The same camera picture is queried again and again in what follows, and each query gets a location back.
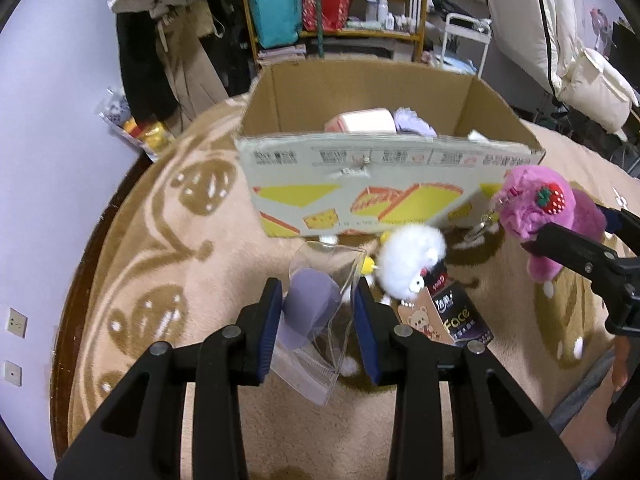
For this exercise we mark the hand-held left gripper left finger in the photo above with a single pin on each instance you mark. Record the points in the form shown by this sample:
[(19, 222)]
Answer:
[(267, 332)]

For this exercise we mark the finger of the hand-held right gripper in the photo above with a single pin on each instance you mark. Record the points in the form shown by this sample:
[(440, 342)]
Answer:
[(565, 247), (622, 217)]

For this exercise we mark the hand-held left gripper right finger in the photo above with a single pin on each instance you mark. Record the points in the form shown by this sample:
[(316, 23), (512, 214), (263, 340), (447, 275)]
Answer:
[(367, 335)]

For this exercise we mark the purple makeup sponge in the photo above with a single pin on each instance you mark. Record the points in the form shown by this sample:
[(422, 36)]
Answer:
[(310, 305)]

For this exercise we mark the pink plush strawberry toy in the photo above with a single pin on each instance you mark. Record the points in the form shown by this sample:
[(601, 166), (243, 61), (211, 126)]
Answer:
[(530, 205)]

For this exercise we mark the clear packet with purple sponge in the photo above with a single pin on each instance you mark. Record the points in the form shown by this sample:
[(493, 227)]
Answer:
[(330, 270)]

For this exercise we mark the printed cardboard box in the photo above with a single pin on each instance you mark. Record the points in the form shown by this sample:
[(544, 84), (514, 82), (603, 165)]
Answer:
[(300, 170)]

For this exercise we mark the purple-haired plush doll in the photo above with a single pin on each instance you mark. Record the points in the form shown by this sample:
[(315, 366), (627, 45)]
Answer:
[(412, 122)]

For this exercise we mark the pale pink soft pack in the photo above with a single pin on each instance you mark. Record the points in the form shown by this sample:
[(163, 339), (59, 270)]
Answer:
[(360, 121)]

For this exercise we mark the person's right forearm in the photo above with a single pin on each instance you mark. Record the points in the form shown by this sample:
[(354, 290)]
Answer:
[(585, 385)]

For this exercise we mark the person's right hand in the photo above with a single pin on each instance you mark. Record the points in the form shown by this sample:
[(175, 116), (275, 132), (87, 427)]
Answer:
[(622, 365)]

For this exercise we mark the brown bear card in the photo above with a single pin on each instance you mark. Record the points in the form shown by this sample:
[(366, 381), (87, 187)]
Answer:
[(420, 317)]

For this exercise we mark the yellow plush toy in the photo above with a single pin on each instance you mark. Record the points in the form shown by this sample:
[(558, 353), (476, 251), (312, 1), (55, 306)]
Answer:
[(368, 265)]

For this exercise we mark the white fluffy plush toy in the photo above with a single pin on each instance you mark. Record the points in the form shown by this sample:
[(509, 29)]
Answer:
[(410, 255)]

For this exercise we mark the dark tissue packet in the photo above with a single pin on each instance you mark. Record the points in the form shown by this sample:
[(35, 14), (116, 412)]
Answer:
[(465, 320)]

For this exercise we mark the dark flat screen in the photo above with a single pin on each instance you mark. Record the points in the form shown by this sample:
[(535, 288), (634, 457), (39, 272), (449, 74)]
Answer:
[(627, 55)]

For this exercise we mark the pink desk fan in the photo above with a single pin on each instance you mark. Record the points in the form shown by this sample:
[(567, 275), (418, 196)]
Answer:
[(600, 27)]

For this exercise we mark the snack bag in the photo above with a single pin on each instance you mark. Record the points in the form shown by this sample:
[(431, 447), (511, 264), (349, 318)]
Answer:
[(145, 135)]

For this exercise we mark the white trolley cart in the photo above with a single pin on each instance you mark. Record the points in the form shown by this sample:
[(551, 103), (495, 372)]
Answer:
[(462, 30)]

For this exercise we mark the hanging coats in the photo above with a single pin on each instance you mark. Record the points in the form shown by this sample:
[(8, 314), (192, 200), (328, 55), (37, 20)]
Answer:
[(195, 75)]

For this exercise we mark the wooden shelf unit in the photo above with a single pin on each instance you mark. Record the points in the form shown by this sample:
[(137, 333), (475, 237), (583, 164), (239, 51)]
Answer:
[(422, 10)]

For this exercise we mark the narrow stack of books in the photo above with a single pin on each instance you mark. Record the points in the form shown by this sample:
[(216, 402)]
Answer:
[(282, 53)]

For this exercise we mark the black hanging garment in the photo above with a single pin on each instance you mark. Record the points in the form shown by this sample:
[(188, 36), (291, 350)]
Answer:
[(232, 45)]

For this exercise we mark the dark hanging coat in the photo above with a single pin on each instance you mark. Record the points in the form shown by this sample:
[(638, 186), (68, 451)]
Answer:
[(137, 70)]

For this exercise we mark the row of white bottles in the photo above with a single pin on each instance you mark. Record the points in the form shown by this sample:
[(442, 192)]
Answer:
[(382, 12)]

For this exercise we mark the teal gift bag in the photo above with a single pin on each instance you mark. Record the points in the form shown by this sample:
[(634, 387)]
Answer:
[(275, 15)]

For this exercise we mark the green pole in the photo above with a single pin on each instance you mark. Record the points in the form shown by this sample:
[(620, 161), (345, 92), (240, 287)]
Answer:
[(319, 10)]

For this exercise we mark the red gift bag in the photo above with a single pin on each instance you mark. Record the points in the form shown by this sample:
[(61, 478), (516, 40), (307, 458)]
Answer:
[(330, 2)]

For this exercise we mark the white wall socket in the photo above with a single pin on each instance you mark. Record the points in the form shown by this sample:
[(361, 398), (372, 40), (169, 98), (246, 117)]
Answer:
[(16, 322), (12, 373)]

